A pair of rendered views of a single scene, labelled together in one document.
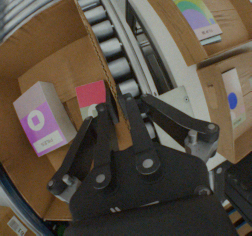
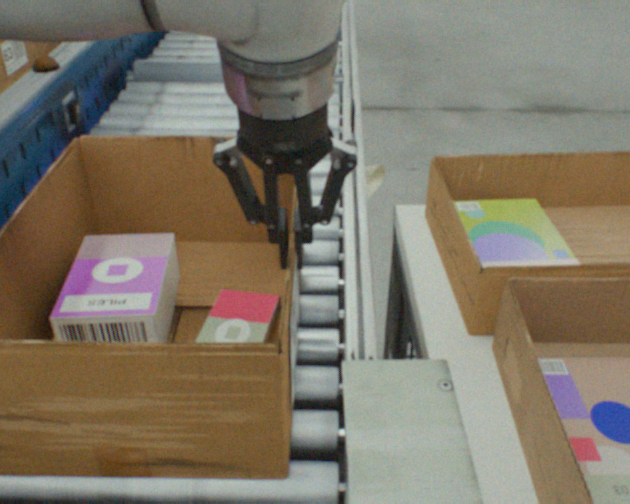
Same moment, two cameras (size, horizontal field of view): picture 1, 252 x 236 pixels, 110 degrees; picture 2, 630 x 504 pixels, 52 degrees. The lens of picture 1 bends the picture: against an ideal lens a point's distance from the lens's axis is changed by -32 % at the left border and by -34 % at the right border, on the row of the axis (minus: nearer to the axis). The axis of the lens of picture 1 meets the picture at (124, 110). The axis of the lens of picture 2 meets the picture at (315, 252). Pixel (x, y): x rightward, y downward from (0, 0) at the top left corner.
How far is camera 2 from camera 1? 0.60 m
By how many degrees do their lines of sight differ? 62
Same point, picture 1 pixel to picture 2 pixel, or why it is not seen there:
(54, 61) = (205, 251)
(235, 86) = not seen: outside the picture
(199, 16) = (524, 245)
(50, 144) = (111, 306)
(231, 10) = not seen: outside the picture
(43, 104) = (157, 258)
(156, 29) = (422, 270)
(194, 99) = (469, 392)
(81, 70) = (247, 279)
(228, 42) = not seen: outside the picture
